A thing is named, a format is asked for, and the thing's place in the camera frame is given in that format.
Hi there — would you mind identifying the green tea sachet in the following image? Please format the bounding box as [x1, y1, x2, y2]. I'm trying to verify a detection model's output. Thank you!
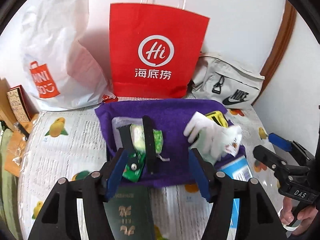
[123, 152, 146, 183]

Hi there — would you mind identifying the purple towel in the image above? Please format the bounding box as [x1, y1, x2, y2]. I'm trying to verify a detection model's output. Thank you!
[94, 99, 247, 188]

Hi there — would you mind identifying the beige Nike waist bag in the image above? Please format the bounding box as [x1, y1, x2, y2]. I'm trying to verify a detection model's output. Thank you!
[191, 53, 265, 109]

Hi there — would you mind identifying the brown wooden door frame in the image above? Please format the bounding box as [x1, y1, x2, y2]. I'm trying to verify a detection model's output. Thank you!
[252, 0, 297, 106]

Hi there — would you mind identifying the fruit print tablecloth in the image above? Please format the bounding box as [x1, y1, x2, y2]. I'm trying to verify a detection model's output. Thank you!
[18, 107, 283, 239]

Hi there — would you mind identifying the patterned book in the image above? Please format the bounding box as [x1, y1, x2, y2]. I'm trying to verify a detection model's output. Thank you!
[7, 85, 32, 122]

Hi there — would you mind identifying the dark green tea box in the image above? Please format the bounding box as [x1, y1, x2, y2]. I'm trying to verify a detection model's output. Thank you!
[104, 186, 155, 240]

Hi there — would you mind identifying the green pocket tissue pack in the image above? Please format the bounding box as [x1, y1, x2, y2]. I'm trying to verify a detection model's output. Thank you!
[130, 124, 164, 154]

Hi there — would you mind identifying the yellow black pouch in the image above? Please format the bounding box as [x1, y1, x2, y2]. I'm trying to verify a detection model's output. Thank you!
[205, 111, 229, 128]

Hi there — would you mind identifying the wooden headboard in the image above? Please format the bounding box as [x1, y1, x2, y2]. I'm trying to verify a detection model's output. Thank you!
[0, 79, 17, 131]

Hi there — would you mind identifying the white Miniso plastic bag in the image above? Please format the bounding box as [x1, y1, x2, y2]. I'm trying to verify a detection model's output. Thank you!
[11, 0, 115, 111]

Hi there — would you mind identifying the white persimmon snack packet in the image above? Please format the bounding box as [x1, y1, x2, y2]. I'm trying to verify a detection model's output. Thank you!
[223, 142, 240, 157]

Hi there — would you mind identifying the white cloth glove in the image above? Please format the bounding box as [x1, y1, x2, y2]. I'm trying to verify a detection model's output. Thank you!
[183, 112, 242, 165]

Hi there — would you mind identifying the red Haidilao paper bag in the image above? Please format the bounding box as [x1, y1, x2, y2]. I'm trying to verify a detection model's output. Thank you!
[109, 2, 209, 99]

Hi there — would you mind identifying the blue tissue pack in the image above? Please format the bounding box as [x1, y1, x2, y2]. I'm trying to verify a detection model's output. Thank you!
[220, 156, 253, 229]

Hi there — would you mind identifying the person's right hand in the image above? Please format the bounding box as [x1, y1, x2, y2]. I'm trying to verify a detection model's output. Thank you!
[280, 197, 318, 236]

